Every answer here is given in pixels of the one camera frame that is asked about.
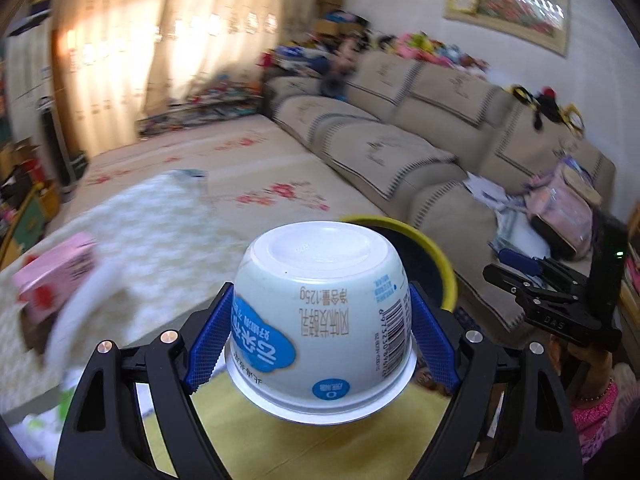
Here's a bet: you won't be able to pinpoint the white towel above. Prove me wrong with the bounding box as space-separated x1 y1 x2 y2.
47 259 132 372

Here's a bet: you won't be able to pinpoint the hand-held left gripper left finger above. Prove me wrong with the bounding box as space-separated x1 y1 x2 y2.
54 282 236 480

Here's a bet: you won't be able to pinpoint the beige floral rug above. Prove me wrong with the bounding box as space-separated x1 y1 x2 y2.
65 112 393 243

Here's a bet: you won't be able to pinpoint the cream embroidered curtains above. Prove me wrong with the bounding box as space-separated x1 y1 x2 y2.
50 0 282 148

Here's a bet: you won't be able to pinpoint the white blue yogurt cup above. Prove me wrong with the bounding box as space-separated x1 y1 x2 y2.
225 220 418 422

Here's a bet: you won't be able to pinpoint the framed landscape picture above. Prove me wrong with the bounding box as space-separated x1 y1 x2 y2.
445 0 572 58

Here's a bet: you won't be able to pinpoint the black bin with yellow rim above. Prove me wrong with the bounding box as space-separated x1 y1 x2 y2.
340 215 458 313

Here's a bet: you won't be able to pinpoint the white standing air conditioner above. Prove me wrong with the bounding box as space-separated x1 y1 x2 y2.
2 7 57 116

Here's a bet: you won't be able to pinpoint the person's right hand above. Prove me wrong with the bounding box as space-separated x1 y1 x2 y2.
550 335 615 401

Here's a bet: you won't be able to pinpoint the black tower fan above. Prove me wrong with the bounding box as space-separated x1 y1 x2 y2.
37 96 77 192

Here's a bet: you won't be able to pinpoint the yellow black plush toy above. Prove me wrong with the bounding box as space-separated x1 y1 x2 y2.
504 84 587 137

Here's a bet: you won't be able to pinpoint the loose papers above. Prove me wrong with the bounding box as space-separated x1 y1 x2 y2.
462 172 532 253

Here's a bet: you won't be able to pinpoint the pink milk carton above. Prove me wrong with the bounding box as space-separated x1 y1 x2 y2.
12 232 99 327

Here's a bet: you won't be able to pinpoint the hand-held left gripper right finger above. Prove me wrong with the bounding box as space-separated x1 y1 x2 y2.
407 282 586 480

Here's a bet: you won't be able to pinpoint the beige sofa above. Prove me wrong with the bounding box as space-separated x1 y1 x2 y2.
262 52 628 343

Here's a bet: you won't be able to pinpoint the stacked cardboard boxes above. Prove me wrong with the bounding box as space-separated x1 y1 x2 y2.
312 0 347 37

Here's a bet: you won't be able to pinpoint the pile of plush toys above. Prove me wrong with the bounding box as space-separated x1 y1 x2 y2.
340 30 490 70

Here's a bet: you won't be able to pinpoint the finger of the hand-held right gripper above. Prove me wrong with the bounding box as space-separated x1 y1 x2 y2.
497 247 571 287
482 264 576 314

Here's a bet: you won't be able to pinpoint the person's right forearm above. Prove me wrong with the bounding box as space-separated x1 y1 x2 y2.
570 385 638 463

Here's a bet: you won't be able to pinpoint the low glass table with clutter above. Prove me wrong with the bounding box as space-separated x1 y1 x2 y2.
137 85 267 137

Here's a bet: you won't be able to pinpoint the pink backpack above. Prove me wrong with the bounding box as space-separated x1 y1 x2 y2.
524 156 603 262

